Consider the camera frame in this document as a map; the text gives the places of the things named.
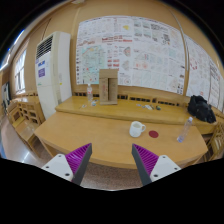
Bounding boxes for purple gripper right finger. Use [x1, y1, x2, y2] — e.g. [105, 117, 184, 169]
[132, 144, 180, 186]

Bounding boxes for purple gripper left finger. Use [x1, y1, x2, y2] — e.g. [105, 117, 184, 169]
[42, 143, 92, 185]

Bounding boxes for clear plastic water bottle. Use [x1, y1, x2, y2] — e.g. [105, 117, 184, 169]
[177, 117, 193, 143]

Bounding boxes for red round coaster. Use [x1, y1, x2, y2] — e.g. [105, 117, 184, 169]
[149, 130, 159, 138]

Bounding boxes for white ceramic mug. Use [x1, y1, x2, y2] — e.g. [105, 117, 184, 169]
[129, 121, 146, 138]

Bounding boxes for small items on far table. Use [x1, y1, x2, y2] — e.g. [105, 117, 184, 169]
[136, 104, 161, 111]

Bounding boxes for wooden chairs at left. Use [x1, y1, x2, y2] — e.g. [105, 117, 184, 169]
[7, 96, 45, 150]

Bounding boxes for wooden chair at right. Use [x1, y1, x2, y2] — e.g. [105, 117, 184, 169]
[206, 123, 224, 161]

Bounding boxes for black backpack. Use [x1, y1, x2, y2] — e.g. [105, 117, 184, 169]
[187, 95, 216, 123]

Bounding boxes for far clear plastic bottle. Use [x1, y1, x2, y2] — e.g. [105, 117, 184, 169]
[87, 84, 93, 101]

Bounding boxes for brown cardboard box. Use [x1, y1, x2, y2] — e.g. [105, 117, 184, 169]
[99, 69, 118, 105]

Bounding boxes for window at left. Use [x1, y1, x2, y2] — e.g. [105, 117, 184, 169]
[15, 51, 26, 93]

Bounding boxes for white standing air conditioner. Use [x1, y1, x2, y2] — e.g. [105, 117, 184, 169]
[35, 31, 72, 119]

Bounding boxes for right wall poster sheet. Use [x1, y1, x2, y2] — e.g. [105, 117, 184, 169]
[185, 36, 224, 112]

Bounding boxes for large wall poster sheet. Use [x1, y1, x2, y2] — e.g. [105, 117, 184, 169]
[76, 16, 185, 94]

